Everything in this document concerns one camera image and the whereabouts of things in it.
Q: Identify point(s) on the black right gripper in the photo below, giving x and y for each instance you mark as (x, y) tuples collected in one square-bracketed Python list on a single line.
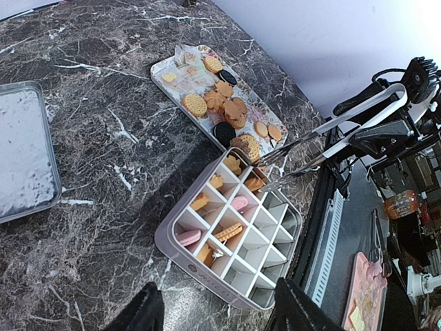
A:
[(386, 138)]

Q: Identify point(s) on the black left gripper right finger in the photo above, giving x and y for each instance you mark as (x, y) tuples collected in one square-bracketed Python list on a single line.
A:
[(294, 310)]

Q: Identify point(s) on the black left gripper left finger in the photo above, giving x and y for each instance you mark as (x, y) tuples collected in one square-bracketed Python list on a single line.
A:
[(144, 312)]

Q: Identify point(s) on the orange cookie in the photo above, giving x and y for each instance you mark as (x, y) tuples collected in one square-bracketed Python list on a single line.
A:
[(189, 237)]

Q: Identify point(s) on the silver divided cookie tin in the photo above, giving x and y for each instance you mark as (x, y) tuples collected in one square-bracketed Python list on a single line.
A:
[(244, 269)]

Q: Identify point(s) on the pink round cookie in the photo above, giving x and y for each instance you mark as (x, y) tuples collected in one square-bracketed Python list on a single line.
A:
[(239, 203)]

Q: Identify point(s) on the orange cookie column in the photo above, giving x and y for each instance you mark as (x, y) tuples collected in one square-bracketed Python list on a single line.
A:
[(254, 184)]

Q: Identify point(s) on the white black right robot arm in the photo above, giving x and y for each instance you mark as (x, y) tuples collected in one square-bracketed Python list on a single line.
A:
[(425, 114)]

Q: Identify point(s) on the pink tray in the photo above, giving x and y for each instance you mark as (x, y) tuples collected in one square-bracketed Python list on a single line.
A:
[(364, 302)]

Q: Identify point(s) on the black chocolate sandwich cookie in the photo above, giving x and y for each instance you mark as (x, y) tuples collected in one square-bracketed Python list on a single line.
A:
[(224, 133)]

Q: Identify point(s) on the silver tin lid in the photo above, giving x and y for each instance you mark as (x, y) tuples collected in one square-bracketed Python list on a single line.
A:
[(30, 180)]

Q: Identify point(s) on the tan sandwich biscuit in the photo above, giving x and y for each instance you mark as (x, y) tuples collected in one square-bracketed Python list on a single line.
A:
[(195, 105)]

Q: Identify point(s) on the floral cookie tray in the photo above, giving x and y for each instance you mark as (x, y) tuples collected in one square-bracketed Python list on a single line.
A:
[(194, 70)]

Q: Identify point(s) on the white slotted cable duct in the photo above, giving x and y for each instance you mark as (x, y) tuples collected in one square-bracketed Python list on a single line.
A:
[(326, 248)]

